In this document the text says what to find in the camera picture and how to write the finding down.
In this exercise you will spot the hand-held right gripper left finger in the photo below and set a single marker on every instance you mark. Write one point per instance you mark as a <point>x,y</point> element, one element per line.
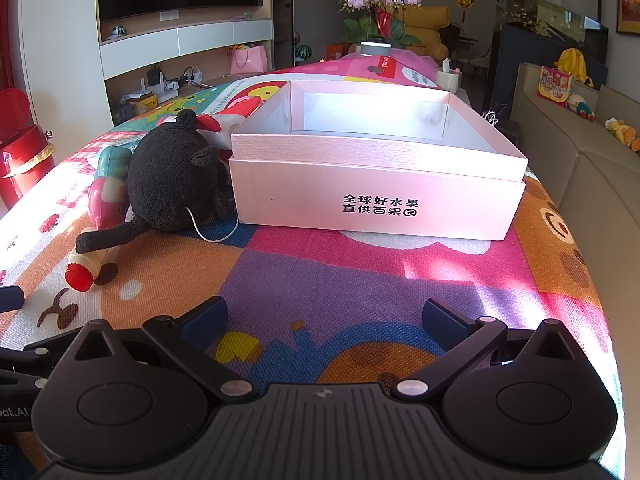
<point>205,322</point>

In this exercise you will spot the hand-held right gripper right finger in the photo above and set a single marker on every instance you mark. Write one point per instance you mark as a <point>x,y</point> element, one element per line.
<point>445,322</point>

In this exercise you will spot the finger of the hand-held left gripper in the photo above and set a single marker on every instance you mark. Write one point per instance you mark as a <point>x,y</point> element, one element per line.
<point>11,298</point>
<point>20,355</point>

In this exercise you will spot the pink toy bottle red cap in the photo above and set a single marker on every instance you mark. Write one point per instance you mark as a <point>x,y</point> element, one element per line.
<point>107,195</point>

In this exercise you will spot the black plush toy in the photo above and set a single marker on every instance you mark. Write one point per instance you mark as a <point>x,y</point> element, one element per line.
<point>170,185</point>

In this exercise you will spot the pink cardboard box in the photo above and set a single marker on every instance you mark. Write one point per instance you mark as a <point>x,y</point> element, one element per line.
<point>300,195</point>

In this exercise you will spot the colourful printed tablecloth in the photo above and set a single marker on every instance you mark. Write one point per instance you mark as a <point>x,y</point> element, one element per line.
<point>350,285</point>

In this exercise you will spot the red pedal bin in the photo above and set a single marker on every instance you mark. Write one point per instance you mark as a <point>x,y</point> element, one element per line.
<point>20,150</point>

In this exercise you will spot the beige sofa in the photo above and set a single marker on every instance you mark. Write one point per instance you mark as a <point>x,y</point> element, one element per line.
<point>600,170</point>

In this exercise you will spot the yellow box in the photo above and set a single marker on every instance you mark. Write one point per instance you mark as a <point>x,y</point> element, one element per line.
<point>144,106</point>

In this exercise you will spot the white tissue box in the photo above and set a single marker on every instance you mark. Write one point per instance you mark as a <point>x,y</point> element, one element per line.
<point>449,79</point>

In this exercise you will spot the small doll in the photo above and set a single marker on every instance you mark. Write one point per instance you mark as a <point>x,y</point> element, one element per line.
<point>582,106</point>

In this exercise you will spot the yellow duck plush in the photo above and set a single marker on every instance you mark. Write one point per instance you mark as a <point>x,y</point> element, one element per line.
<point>624,134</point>

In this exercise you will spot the colourful toy bag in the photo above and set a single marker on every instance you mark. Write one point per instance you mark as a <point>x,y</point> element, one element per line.
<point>555,85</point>

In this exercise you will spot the red slatted panel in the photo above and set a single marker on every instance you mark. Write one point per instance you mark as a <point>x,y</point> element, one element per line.
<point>4,35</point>

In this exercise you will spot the pink gift bag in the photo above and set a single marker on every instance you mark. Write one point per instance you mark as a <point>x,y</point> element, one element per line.
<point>247,60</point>

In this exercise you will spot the dark dining table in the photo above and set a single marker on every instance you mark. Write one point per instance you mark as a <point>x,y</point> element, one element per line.
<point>467,42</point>

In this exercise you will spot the grey cylinder speaker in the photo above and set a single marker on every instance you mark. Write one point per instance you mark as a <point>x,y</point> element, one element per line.
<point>376,48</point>

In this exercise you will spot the white television cabinet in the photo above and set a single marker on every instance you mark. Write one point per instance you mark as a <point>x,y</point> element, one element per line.
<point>210,40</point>

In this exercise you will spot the dark fish tank cabinet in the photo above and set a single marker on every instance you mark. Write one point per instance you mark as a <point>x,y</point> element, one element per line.
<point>530,50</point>

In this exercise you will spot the watermelon ball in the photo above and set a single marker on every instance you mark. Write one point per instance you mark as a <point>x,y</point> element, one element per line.
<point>303,52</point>

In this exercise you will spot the orange box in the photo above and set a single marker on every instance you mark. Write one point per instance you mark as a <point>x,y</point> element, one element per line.
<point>337,52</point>

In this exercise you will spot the yellow armchair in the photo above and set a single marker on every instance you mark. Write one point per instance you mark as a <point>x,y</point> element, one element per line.
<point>430,20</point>

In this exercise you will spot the yellow lantern ornament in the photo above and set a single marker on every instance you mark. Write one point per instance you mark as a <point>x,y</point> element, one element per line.
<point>463,0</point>

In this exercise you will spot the pink orchid plant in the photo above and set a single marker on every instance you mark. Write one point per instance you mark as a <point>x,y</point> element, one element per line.
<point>380,0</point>

